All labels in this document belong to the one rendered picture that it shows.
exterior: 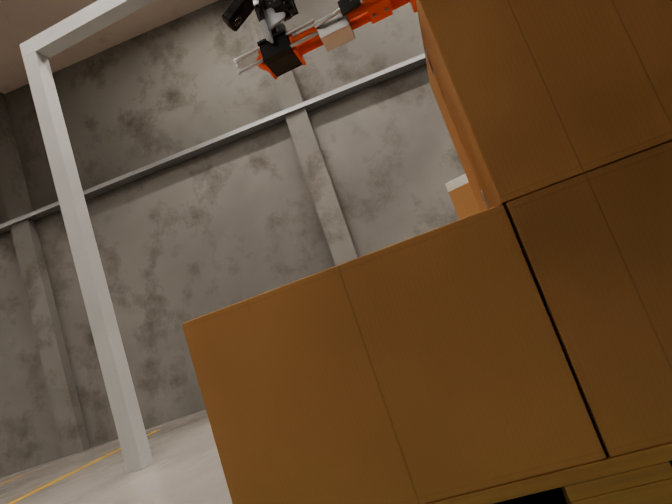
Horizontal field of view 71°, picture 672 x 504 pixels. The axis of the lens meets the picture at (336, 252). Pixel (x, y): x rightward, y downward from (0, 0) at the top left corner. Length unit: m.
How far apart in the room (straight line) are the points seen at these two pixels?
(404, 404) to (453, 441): 0.09
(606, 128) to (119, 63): 7.85
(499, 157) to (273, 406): 0.55
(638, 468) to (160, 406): 6.68
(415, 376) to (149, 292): 6.52
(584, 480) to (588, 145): 0.49
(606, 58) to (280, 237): 5.84
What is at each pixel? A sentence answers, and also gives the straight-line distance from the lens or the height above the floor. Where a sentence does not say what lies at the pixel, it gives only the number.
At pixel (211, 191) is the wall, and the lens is 6.95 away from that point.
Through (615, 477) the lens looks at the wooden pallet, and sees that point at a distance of 0.85.
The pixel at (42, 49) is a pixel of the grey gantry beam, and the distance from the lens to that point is 4.43.
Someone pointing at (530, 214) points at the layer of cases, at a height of 0.51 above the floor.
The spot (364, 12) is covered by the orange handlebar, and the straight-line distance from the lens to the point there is 1.14.
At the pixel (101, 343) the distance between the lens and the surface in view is 3.63.
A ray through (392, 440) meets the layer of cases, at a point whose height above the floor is 0.25.
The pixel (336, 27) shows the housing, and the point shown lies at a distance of 1.13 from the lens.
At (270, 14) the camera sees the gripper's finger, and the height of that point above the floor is 1.14.
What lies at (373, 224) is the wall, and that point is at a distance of 6.29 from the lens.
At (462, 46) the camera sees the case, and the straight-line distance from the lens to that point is 0.87.
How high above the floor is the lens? 0.44
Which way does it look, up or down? 9 degrees up
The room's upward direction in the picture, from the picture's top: 19 degrees counter-clockwise
